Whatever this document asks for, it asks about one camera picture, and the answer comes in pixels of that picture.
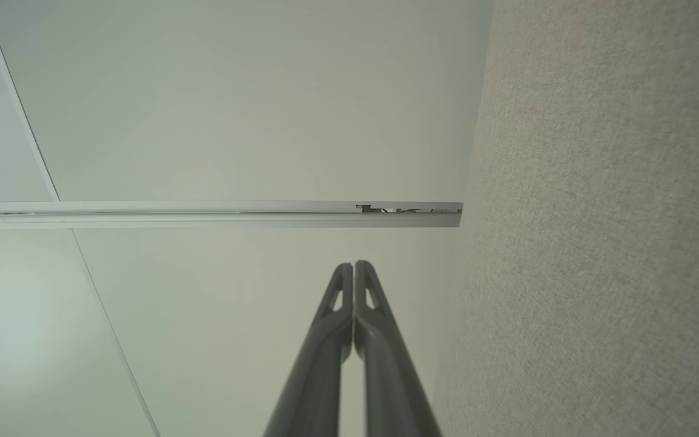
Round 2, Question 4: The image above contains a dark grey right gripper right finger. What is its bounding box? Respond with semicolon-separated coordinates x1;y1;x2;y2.
354;260;442;437

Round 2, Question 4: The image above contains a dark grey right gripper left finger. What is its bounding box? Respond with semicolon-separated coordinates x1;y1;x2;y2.
263;262;355;437

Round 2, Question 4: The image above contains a white ceiling rail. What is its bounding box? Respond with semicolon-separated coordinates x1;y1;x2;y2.
0;200;464;230

